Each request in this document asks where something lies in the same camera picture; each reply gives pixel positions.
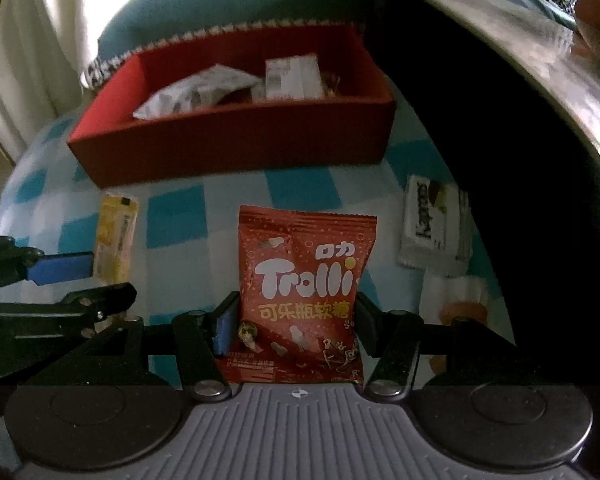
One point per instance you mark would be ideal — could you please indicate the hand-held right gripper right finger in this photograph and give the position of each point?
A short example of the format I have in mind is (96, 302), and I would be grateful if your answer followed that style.
(367, 325)

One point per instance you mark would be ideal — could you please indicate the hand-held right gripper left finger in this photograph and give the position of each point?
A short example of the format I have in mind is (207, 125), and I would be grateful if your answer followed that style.
(224, 325)

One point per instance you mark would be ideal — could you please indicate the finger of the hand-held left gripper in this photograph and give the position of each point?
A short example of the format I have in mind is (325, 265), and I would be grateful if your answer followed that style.
(90, 300)
(60, 266)

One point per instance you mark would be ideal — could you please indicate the yellow snack packet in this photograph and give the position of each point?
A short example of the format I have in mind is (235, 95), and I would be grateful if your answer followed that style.
(115, 235)

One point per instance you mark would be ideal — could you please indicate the red gummy candy packet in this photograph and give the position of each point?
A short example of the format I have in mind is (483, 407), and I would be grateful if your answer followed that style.
(305, 270)

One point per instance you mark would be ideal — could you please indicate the red cardboard box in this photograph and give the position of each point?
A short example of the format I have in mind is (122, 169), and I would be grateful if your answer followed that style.
(230, 140)

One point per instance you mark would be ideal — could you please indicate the white packet with green label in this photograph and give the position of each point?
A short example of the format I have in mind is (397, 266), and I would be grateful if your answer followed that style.
(190, 95)

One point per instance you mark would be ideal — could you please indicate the grey printed snack packet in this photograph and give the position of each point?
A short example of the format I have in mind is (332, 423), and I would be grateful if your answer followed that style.
(292, 77)

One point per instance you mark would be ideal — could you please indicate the white packet with orange print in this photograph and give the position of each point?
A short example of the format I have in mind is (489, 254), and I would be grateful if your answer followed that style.
(455, 295)

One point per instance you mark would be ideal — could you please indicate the black and white snack packet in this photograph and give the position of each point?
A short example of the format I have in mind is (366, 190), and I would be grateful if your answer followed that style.
(430, 220)

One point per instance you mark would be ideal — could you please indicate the blue checked bed sheet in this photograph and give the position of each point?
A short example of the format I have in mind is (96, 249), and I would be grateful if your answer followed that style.
(180, 210)

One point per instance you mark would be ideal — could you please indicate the white blanket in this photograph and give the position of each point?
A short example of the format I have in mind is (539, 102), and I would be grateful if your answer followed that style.
(50, 35)

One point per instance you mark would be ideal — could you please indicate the round grey table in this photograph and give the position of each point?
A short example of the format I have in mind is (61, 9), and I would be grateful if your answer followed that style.
(530, 60)

